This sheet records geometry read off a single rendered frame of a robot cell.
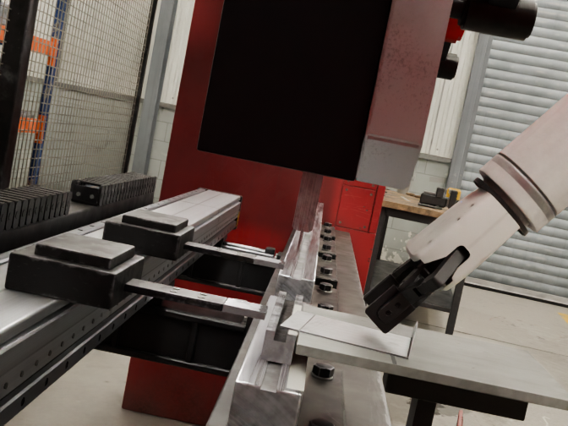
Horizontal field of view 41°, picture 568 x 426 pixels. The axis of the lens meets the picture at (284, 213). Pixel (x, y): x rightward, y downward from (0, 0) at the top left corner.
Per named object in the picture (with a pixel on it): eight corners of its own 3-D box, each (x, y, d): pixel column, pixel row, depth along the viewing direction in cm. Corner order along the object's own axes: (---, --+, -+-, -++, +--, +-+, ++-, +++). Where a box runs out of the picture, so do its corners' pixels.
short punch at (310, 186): (307, 253, 75) (326, 157, 74) (287, 248, 75) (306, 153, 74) (310, 240, 85) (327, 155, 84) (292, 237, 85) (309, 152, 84)
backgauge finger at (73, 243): (258, 341, 76) (268, 292, 75) (2, 288, 77) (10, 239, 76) (268, 314, 87) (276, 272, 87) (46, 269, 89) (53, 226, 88)
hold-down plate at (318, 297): (336, 340, 127) (340, 323, 127) (304, 333, 127) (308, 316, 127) (335, 303, 157) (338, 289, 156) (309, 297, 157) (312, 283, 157)
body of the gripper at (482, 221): (476, 168, 82) (395, 237, 83) (494, 173, 72) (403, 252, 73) (522, 221, 82) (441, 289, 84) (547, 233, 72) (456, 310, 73)
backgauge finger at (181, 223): (280, 282, 108) (286, 248, 107) (100, 246, 109) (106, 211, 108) (285, 269, 120) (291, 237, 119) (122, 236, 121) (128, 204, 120)
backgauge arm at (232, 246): (273, 298, 214) (282, 249, 213) (51, 253, 217) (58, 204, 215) (275, 293, 222) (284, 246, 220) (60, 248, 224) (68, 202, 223)
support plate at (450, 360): (575, 412, 71) (577, 402, 71) (294, 354, 72) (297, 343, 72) (525, 358, 89) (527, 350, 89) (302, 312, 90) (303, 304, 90)
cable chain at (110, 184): (99, 207, 137) (102, 185, 137) (68, 200, 137) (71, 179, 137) (155, 192, 181) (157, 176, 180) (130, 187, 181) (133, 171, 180)
